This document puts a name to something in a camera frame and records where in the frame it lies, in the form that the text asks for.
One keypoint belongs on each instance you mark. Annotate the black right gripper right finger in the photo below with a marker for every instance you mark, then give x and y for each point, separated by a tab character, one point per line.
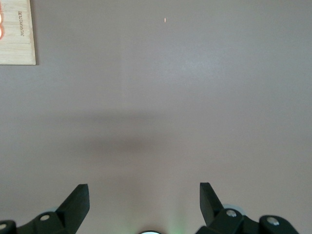
210	207

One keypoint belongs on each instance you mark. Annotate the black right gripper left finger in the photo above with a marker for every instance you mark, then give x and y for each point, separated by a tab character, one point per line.
73	207

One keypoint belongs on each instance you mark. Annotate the bamboo cutting board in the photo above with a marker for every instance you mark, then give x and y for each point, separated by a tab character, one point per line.
14	48

